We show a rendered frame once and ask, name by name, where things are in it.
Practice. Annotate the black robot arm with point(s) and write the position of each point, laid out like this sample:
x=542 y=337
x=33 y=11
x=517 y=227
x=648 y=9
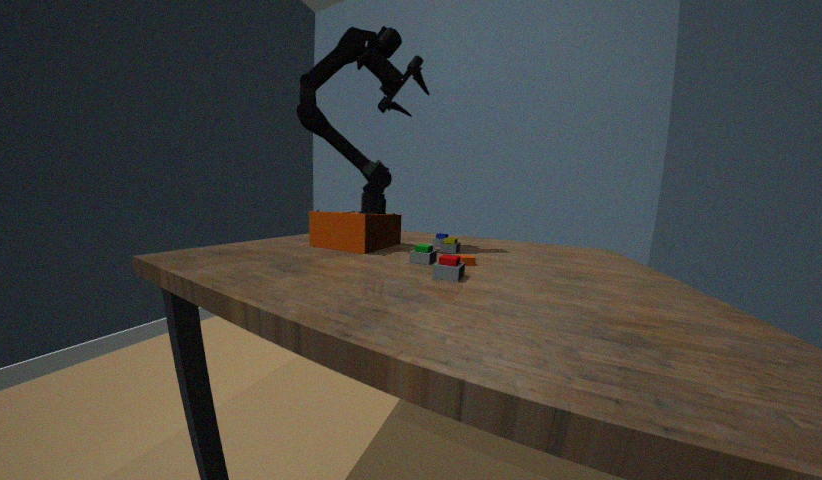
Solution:
x=350 y=48

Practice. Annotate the red button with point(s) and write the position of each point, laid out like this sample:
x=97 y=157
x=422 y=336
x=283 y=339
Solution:
x=449 y=268

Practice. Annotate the yellow button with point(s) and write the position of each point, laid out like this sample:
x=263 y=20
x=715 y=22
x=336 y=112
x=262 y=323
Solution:
x=450 y=245

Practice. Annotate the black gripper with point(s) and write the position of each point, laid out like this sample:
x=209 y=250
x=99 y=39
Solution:
x=389 y=75

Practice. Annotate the green button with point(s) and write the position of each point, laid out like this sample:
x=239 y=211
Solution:
x=423 y=254

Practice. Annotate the blue button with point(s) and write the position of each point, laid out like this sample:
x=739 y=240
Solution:
x=438 y=239

